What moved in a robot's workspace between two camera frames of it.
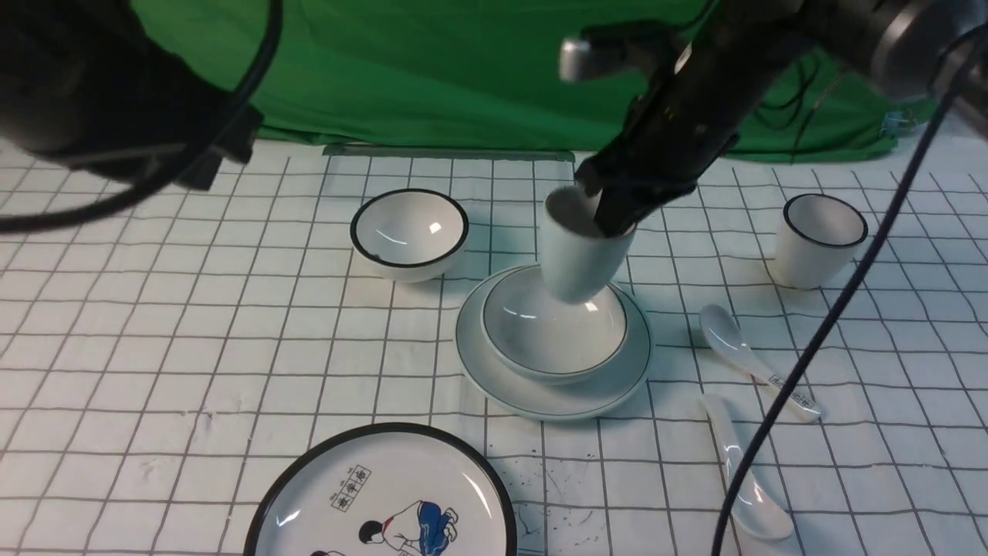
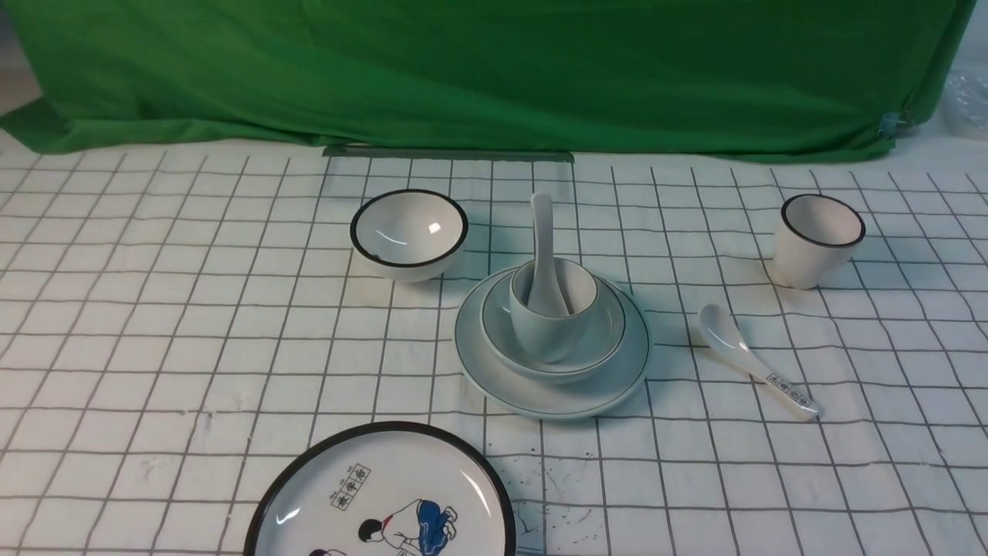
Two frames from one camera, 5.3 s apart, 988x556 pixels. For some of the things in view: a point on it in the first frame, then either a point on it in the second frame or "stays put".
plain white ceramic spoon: [767, 512] -> [546, 294]
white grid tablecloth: [162, 350] stays put
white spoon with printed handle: [729, 341] stays put
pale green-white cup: [580, 262] -> [553, 339]
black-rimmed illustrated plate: [396, 489] stays put
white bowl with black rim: [408, 235] stays put
